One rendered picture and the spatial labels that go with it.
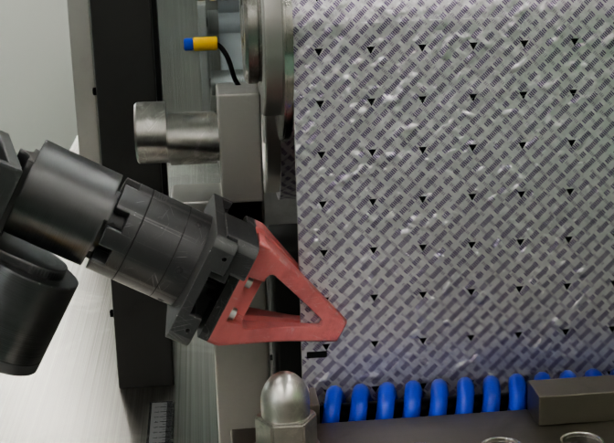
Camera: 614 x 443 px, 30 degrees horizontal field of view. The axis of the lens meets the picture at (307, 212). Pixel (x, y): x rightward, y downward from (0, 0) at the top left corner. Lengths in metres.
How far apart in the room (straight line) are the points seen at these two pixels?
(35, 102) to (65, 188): 5.71
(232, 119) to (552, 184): 0.20
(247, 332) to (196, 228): 0.07
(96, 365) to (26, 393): 0.08
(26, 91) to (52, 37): 0.32
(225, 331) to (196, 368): 0.44
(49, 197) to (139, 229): 0.05
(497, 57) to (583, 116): 0.06
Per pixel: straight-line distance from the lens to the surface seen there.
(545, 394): 0.67
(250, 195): 0.73
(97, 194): 0.64
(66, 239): 0.64
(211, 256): 0.62
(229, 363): 0.78
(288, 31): 0.63
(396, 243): 0.68
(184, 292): 0.64
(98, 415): 1.01
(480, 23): 0.66
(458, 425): 0.67
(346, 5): 0.65
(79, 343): 1.18
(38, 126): 6.36
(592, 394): 0.67
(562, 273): 0.71
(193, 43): 0.76
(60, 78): 6.30
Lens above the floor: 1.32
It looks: 15 degrees down
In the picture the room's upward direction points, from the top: 2 degrees counter-clockwise
